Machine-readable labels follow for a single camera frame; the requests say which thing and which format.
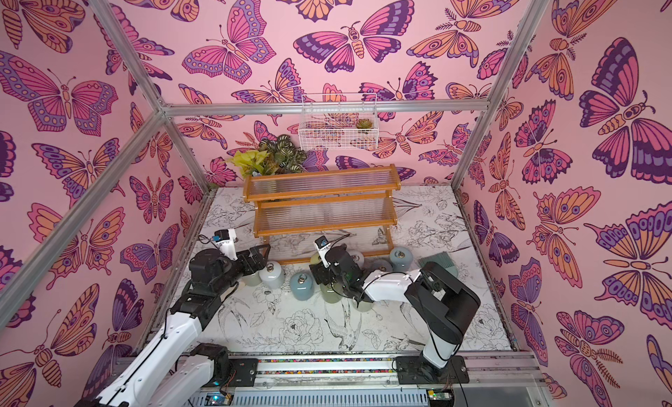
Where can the small green succulent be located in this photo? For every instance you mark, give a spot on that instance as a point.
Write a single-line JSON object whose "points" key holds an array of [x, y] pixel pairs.
{"points": [[364, 124]]}

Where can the cream white tea canister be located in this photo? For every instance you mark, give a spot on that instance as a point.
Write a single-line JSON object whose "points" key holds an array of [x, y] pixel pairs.
{"points": [[252, 280]]}

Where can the teal bottom-shelf tea canister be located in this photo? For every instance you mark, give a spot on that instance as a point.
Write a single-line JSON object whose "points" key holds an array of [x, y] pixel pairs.
{"points": [[381, 265]]}

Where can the aluminium frame post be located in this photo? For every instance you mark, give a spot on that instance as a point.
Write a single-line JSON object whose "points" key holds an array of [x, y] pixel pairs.
{"points": [[527, 28], [115, 31]]}

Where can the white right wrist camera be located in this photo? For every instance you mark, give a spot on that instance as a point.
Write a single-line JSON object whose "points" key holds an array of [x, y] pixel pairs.
{"points": [[323, 245]]}

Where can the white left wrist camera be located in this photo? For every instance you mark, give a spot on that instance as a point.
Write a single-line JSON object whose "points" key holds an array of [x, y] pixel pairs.
{"points": [[225, 241]]}

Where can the left aluminium frame post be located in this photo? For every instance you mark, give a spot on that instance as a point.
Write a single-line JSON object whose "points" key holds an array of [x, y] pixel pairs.
{"points": [[115, 31]]}

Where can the white wire basket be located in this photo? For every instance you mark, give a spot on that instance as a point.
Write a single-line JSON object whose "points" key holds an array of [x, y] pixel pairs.
{"points": [[336, 131]]}

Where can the potted artificial plant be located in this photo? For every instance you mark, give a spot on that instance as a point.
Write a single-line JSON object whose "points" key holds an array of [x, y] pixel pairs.
{"points": [[271, 157]]}

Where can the pale grey-green tea canister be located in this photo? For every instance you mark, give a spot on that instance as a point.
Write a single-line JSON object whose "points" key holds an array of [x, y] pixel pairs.
{"points": [[363, 306]]}

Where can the blue tea canister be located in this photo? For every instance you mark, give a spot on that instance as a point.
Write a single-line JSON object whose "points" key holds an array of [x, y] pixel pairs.
{"points": [[302, 285]]}

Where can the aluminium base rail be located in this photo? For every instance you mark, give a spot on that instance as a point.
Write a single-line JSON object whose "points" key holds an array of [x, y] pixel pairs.
{"points": [[490, 378]]}

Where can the mint green hand brush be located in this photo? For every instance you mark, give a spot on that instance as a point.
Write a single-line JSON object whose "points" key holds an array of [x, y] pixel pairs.
{"points": [[443, 259]]}

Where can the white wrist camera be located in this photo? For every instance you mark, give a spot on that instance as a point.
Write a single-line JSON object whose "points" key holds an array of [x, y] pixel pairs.
{"points": [[225, 241], [323, 245]]}

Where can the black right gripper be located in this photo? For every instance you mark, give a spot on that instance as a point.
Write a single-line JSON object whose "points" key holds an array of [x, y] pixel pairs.
{"points": [[324, 270]]}

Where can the wooden three-tier shelf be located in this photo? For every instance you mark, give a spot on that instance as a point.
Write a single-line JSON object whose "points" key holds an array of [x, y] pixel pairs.
{"points": [[292, 210]]}

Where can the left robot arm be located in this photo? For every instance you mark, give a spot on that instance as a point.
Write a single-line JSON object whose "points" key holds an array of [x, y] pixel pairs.
{"points": [[178, 323]]}

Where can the horizontal aluminium frame bar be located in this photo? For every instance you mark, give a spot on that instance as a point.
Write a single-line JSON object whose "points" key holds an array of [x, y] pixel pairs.
{"points": [[324, 107]]}

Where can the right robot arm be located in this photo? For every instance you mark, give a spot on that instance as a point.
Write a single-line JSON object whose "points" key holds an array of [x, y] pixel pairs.
{"points": [[443, 302]]}

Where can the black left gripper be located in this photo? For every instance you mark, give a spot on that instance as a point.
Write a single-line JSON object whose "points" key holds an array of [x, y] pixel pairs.
{"points": [[258, 263]]}

